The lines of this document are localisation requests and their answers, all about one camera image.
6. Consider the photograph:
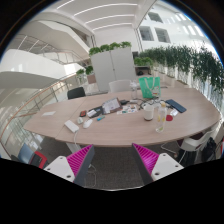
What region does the white power adapter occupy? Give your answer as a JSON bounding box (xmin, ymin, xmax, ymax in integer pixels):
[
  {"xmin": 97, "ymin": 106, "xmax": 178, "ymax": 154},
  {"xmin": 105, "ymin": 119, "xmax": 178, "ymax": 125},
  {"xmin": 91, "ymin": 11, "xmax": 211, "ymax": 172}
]
[{"xmin": 64, "ymin": 120, "xmax": 79, "ymax": 133}]

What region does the blue marker pen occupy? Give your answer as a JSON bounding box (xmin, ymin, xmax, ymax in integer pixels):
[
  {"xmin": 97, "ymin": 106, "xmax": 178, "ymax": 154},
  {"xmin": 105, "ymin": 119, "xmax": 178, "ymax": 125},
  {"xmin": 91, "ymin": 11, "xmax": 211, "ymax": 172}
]
[{"xmin": 97, "ymin": 115, "xmax": 105, "ymax": 121}]

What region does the white chair at right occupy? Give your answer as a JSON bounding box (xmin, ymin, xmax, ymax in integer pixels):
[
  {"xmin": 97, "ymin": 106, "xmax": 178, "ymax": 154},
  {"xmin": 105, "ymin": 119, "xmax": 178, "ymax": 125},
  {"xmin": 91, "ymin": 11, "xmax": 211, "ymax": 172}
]
[{"xmin": 180, "ymin": 130, "xmax": 214, "ymax": 152}]

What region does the clear bottle at back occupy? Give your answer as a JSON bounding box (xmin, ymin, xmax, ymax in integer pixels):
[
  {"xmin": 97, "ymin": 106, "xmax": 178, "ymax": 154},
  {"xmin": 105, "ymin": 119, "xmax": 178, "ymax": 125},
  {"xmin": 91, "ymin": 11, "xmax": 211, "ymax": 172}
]
[{"xmin": 130, "ymin": 80, "xmax": 137, "ymax": 100}]

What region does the dark blue tablet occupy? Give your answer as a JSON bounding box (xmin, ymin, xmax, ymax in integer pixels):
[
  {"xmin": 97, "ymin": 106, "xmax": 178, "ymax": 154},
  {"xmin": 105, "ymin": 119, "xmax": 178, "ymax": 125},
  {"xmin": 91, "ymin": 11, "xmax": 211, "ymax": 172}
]
[{"xmin": 165, "ymin": 99, "xmax": 187, "ymax": 113}]

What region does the hanging green plants row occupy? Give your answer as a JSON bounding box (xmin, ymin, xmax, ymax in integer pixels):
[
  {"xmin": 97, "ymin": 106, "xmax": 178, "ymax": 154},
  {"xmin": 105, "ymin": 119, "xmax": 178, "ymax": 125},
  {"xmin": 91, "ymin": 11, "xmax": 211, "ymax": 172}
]
[{"xmin": 134, "ymin": 45, "xmax": 224, "ymax": 93}]

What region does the red and blue chair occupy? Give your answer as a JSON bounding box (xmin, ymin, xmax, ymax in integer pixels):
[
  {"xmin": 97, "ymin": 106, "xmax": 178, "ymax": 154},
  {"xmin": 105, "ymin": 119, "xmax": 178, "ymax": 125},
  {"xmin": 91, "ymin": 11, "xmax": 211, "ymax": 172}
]
[{"xmin": 18, "ymin": 143, "xmax": 48, "ymax": 169}]

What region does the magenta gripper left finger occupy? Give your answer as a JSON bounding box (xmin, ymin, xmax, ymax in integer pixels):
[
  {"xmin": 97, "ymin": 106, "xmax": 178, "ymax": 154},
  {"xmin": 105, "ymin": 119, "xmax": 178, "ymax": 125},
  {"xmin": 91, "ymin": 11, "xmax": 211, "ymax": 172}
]
[{"xmin": 44, "ymin": 145, "xmax": 95, "ymax": 186}]

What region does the white mug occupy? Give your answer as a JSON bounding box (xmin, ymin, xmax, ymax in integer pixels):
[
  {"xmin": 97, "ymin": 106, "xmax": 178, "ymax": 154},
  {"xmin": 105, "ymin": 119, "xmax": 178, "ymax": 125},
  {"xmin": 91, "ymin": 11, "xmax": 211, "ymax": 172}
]
[{"xmin": 143, "ymin": 105, "xmax": 154, "ymax": 121}]

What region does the white computer mouse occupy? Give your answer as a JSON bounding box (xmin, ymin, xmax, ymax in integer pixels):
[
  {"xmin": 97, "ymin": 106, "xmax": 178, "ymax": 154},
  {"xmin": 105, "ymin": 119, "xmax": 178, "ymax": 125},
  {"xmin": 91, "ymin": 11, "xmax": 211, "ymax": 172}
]
[{"xmin": 83, "ymin": 119, "xmax": 93, "ymax": 129}]

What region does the white chair behind table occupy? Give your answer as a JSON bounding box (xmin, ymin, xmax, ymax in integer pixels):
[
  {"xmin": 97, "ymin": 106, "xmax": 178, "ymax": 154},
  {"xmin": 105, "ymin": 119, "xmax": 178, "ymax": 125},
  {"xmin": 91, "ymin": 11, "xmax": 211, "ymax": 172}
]
[{"xmin": 109, "ymin": 80, "xmax": 131, "ymax": 93}]

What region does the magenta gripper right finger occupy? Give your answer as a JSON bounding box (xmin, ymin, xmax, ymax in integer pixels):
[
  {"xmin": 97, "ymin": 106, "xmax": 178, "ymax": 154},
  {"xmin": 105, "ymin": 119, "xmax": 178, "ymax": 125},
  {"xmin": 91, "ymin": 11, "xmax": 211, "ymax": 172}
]
[{"xmin": 132, "ymin": 143, "xmax": 183, "ymax": 185}]

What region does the clear plastic water bottle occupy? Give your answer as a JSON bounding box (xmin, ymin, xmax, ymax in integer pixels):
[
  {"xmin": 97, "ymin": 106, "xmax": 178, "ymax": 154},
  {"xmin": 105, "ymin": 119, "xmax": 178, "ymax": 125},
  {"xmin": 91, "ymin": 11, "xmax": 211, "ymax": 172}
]
[{"xmin": 156, "ymin": 102, "xmax": 167, "ymax": 133}]

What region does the white cabinet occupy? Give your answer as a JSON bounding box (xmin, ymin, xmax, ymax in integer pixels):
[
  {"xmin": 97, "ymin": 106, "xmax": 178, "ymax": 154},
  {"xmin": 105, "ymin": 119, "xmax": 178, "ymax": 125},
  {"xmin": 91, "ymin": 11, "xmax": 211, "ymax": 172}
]
[{"xmin": 91, "ymin": 47, "xmax": 136, "ymax": 91}]

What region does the black office chair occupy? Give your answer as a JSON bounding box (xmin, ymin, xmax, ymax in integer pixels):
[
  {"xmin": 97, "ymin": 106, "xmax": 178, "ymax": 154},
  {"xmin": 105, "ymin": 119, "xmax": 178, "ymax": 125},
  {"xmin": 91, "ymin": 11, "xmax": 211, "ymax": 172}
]
[{"xmin": 67, "ymin": 87, "xmax": 86, "ymax": 99}]

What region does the red bottle cap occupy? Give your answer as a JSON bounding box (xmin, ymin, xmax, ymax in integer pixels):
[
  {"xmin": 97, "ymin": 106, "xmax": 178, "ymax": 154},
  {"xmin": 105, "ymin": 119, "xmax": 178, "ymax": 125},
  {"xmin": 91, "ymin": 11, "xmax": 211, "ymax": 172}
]
[{"xmin": 166, "ymin": 115, "xmax": 173, "ymax": 121}]

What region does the green tote bag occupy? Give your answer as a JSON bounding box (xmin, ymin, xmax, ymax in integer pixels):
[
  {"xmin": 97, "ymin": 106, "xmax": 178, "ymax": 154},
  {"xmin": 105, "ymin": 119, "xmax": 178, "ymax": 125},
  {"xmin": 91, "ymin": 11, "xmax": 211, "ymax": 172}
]
[{"xmin": 139, "ymin": 77, "xmax": 161, "ymax": 98}]

